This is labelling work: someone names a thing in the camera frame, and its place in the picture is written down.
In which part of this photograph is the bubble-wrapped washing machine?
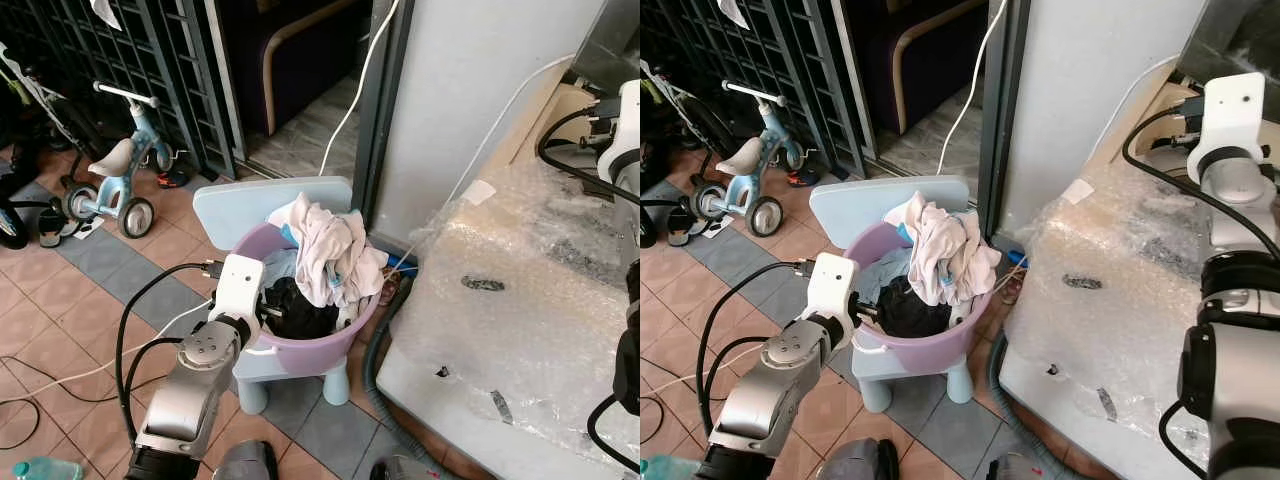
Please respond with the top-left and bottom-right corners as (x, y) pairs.
(377, 150), (641, 479)
(998, 150), (1280, 479)

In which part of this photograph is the black garment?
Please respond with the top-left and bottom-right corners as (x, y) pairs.
(874, 277), (953, 340)
(262, 277), (341, 342)

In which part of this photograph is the light blue garment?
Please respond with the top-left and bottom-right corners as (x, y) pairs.
(260, 246), (303, 293)
(868, 248), (916, 295)

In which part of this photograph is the purple plastic basin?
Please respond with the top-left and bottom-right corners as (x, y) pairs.
(229, 221), (387, 377)
(843, 221), (993, 377)

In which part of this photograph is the pale pink white garment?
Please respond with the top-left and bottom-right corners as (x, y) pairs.
(267, 191), (390, 310)
(884, 191), (1004, 310)

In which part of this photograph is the light blue child chair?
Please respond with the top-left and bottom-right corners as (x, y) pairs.
(807, 176), (977, 414)
(192, 176), (354, 417)

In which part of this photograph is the grey robot left leg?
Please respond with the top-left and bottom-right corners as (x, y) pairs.
(211, 439), (282, 480)
(816, 437), (902, 480)

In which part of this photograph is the blue child tricycle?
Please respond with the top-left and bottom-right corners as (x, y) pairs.
(689, 79), (817, 240)
(61, 81), (191, 240)

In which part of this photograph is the black shoe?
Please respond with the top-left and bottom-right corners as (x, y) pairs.
(38, 200), (67, 249)
(666, 202), (695, 248)

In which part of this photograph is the dark armchair with wooden arm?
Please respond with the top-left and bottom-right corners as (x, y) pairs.
(858, 0), (1003, 138)
(214, 0), (377, 138)

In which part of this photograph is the black stroller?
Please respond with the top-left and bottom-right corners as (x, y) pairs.
(640, 58), (706, 249)
(0, 42), (83, 251)

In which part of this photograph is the dark metal grid gate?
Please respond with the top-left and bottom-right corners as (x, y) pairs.
(640, 0), (867, 173)
(0, 0), (238, 183)

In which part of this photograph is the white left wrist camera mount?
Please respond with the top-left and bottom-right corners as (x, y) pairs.
(207, 254), (265, 323)
(804, 252), (860, 321)

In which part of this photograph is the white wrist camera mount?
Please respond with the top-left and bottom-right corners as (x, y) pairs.
(1194, 72), (1268, 157)
(804, 252), (860, 321)
(611, 80), (641, 153)
(207, 254), (265, 323)

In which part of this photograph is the grey corrugated drain hose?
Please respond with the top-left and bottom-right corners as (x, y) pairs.
(361, 274), (446, 480)
(984, 300), (1066, 480)

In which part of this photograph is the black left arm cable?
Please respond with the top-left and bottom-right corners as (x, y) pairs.
(114, 260), (225, 446)
(696, 259), (823, 436)

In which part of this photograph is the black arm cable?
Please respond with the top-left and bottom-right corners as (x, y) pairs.
(114, 260), (225, 446)
(1121, 96), (1280, 263)
(536, 98), (641, 207)
(696, 259), (823, 436)

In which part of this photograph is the white floor cable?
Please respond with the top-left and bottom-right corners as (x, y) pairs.
(0, 298), (217, 407)
(640, 340), (771, 399)

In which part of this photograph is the white hanging cable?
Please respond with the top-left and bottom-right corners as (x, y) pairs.
(318, 0), (403, 179)
(934, 0), (1009, 177)

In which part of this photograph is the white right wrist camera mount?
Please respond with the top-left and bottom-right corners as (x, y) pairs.
(611, 80), (641, 153)
(1194, 72), (1268, 157)

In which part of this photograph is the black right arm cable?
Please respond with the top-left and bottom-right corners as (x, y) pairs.
(536, 98), (641, 207)
(1121, 96), (1280, 263)

